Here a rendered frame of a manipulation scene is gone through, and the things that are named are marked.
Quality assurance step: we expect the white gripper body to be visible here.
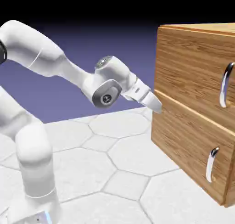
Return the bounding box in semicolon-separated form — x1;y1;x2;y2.
140;91;163;114

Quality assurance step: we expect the light wooden cabinet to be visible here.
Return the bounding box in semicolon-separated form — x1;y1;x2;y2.
151;22;235;208

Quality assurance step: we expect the large wooden cabinet door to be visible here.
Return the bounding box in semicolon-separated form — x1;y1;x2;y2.
154;27;235;132

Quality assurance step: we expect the small wooden cabinet door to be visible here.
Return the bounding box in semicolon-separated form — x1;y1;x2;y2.
151;90;235;206

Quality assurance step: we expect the long curved silver handle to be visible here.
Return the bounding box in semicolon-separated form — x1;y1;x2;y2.
219;62;235;108

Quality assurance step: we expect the short curved silver handle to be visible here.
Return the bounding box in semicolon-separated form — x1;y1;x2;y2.
206;146;220;183

